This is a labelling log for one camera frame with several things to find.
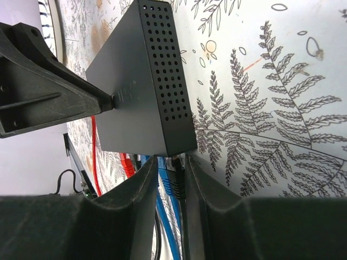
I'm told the aluminium frame rail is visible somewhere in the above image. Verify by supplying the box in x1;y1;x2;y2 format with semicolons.
63;133;98;200

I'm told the blue striped white plate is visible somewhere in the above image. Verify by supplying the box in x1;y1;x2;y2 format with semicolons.
38;0;66;65

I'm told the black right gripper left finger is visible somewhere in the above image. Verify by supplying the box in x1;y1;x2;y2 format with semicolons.
1;156;158;259

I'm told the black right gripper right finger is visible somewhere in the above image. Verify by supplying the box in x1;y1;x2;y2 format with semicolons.
183;156;346;259

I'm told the black network switch box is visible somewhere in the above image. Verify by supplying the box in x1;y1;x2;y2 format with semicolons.
86;1;197;157

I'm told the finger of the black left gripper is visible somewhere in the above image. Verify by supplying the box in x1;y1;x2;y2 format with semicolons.
1;23;113;138

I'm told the blue ethernet cable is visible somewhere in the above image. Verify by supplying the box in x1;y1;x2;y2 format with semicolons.
137;154;152;174
156;155;182;260

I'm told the red ethernet cable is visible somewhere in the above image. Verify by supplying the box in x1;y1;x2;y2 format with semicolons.
91;115;136;197

